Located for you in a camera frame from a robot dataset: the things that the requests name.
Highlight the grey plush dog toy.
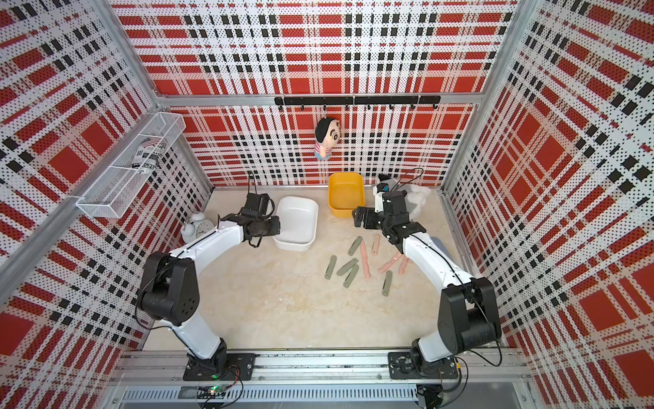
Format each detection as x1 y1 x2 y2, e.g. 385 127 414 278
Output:
373 174 432 220

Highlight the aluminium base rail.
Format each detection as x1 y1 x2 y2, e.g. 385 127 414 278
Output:
103 349 539 408

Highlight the yellow storage box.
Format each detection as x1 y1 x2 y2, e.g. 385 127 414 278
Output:
328 172 365 218

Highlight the white storage box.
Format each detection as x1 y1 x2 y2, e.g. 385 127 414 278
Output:
272 196 318 252

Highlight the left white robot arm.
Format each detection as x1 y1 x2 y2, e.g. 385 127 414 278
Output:
136 214 281 380

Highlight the cartoon boy doll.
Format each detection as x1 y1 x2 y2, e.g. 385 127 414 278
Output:
314 117 342 160

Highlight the black hook rail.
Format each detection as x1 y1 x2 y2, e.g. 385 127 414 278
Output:
274 95 442 109

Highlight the striped can in basket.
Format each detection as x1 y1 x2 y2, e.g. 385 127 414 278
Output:
131 137 165 174

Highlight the white wire wall basket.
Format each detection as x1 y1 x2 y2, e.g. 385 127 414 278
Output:
77 112 186 219

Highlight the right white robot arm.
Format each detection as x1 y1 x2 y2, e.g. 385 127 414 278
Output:
353 206 502 378

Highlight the white alarm clock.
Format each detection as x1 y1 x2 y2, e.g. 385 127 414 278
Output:
181 212 215 244

